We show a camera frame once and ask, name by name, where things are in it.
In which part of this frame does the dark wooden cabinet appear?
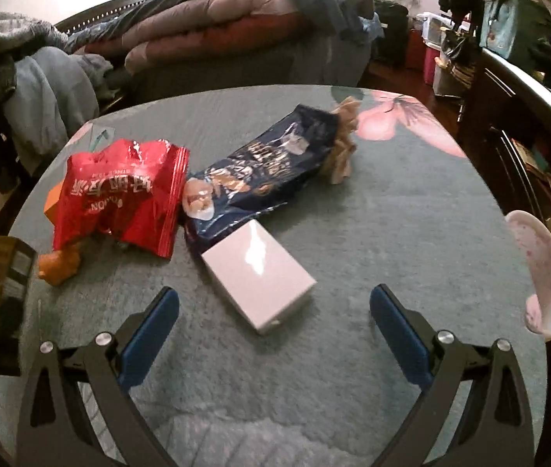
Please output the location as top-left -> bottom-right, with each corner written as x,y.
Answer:
460,49 -> 551,263

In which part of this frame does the pink plastic container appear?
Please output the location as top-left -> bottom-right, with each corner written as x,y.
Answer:
422,44 -> 440,86

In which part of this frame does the clear plastic storage box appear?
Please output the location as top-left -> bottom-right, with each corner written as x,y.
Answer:
422,14 -> 457,46

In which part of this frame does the orange toy dog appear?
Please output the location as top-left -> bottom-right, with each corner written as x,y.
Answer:
37,241 -> 84,287

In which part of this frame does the bed with grey sheet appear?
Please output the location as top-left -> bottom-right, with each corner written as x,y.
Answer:
124,24 -> 378,108

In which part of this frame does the white cardboard box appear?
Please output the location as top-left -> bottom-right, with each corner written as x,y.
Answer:
201,219 -> 317,335

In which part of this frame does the grey leaf-print tablecloth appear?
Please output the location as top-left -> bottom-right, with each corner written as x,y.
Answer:
0,84 -> 548,467

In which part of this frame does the red snack bag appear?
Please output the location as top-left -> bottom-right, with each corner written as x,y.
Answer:
52,139 -> 191,260

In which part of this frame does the tan plush toy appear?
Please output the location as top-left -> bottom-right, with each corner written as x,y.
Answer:
324,97 -> 361,186

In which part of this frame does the pile of blue-grey clothes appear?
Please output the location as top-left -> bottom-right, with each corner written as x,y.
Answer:
0,17 -> 115,190

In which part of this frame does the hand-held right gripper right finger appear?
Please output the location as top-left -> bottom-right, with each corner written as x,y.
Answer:
369,283 -> 535,467

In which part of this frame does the small orange box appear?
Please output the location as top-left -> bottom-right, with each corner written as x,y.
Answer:
43,182 -> 65,225

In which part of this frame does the white pink-speckled dish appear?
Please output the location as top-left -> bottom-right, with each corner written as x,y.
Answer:
505,210 -> 551,342

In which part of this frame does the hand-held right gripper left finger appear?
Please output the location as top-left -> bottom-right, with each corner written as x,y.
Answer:
17,287 -> 181,467

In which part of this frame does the black suitcase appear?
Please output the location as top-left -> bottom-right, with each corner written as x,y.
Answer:
375,0 -> 411,65

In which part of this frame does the folded pink grey quilt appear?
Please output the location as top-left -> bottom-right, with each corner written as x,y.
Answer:
81,0 -> 325,76

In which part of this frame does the dark wooden headboard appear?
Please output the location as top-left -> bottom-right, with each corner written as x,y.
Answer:
54,0 -> 193,37

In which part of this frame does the dark blue snack bag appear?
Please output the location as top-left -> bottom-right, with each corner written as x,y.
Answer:
184,104 -> 341,254

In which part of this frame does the teal fabric bag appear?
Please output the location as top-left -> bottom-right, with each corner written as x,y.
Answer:
479,0 -> 551,65

